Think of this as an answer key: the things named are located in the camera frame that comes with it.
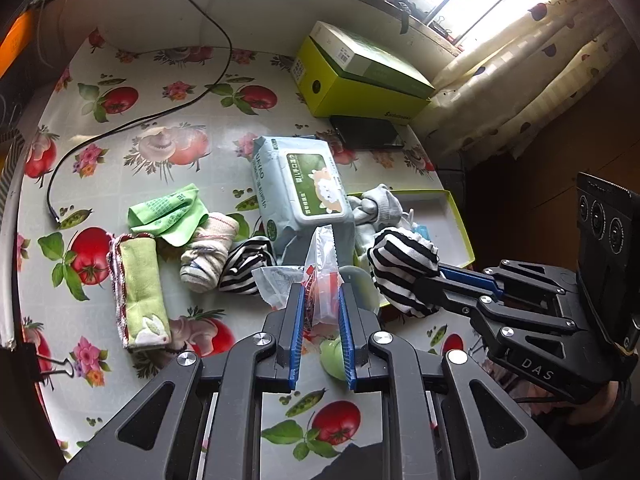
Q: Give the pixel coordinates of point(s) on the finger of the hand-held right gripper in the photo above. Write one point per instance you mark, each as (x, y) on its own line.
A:
(445, 292)
(470, 277)

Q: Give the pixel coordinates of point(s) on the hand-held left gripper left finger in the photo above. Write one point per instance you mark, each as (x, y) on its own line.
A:
(296, 340)

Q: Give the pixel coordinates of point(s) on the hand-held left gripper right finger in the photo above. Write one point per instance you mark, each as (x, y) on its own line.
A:
(347, 340)

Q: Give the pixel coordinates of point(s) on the black and white striped sock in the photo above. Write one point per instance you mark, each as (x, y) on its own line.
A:
(400, 265)
(245, 265)

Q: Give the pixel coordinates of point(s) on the clear plastic packet red contents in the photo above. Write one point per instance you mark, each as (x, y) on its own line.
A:
(322, 280)

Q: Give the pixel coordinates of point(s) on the white tray box green rim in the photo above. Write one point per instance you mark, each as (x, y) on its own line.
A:
(440, 210)

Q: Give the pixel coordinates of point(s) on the person's right hand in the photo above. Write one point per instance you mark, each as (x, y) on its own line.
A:
(607, 400)

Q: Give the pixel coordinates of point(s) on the green rounded square case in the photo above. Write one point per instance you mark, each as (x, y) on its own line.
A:
(331, 357)

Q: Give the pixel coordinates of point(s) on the crumpled white plastic wrapper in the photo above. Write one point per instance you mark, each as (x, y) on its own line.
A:
(275, 282)

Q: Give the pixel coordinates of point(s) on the light blue face mask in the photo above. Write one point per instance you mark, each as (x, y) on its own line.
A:
(422, 232)

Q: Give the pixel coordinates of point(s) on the grey sock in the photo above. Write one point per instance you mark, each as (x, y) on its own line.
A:
(382, 205)

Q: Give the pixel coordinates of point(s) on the brown wooden cabinet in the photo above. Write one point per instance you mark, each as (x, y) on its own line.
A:
(575, 135)

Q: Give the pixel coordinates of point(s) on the wet wipes pack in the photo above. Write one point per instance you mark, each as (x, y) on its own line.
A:
(300, 185)

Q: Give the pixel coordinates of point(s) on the green towel red-white trim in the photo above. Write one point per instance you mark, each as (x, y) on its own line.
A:
(142, 290)

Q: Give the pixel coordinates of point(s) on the black smartphone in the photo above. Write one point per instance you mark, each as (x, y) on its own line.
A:
(367, 132)

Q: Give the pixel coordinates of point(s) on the green printed cloth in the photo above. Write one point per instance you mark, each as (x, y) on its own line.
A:
(165, 212)

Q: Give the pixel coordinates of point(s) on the cream dotted curtain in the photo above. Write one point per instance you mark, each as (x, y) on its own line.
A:
(525, 75)

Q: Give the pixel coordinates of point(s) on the floral vinyl tablecloth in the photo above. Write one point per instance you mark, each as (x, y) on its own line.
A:
(150, 170)

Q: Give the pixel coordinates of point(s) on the lime green cardboard box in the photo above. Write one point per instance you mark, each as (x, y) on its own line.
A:
(330, 92)

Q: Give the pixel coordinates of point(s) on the green and white carton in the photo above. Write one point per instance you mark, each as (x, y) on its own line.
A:
(380, 60)

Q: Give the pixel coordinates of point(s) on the black binder clip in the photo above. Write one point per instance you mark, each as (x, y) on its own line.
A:
(32, 360)

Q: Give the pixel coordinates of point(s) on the black hanging hook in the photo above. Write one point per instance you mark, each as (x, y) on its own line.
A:
(404, 0)

